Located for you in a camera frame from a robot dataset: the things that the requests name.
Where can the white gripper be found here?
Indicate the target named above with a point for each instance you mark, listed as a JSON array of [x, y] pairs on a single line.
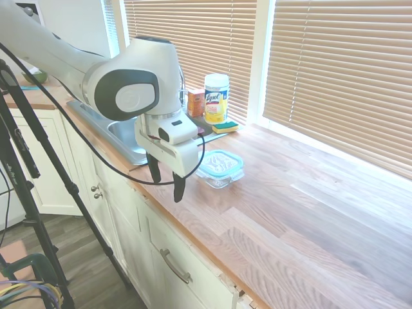
[[183, 157]]

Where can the clear lid with teal seal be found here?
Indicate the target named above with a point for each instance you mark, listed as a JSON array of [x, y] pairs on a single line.
[[220, 161]]

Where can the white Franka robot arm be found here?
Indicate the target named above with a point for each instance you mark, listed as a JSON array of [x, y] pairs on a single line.
[[64, 58]]

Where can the stainless steel sink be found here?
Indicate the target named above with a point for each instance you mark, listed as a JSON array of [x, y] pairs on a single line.
[[122, 132]]

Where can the white base cabinet with drawers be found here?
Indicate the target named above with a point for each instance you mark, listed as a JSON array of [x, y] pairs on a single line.
[[138, 238]]

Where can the round metal cabinet knob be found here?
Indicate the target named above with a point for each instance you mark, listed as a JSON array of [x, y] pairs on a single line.
[[98, 195], [94, 188]]

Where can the yellow and green sponge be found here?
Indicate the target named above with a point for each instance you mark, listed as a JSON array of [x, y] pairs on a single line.
[[225, 128]]

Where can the orange baking soda box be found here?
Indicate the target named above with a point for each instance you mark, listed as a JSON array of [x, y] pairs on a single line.
[[195, 103]]

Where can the chrome faucet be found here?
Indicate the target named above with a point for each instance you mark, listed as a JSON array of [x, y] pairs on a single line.
[[183, 93]]

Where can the Lysol wipes canister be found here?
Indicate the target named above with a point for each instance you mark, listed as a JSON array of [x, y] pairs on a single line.
[[216, 103]]

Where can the white cabinet with panel door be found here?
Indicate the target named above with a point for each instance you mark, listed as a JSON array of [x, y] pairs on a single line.
[[48, 154]]

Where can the flat light blue mat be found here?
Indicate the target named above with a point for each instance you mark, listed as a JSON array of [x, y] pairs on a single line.
[[35, 88]]

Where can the green bowl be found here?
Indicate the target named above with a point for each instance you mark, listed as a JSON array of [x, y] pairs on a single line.
[[38, 76]]

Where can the narrow white window blind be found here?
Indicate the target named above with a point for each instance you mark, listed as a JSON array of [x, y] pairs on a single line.
[[111, 22]]

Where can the brown cardboard box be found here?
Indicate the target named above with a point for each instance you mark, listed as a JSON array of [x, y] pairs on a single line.
[[14, 257]]

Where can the wide tan window blind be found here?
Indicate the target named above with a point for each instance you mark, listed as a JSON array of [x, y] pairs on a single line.
[[341, 74]]

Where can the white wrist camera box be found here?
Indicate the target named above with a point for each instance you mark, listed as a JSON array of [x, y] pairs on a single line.
[[178, 132]]

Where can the dark green metal frame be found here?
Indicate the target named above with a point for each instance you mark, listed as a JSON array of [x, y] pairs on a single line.
[[38, 260]]

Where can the black camera tripod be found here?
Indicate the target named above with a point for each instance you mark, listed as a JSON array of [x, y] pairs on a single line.
[[20, 96]]

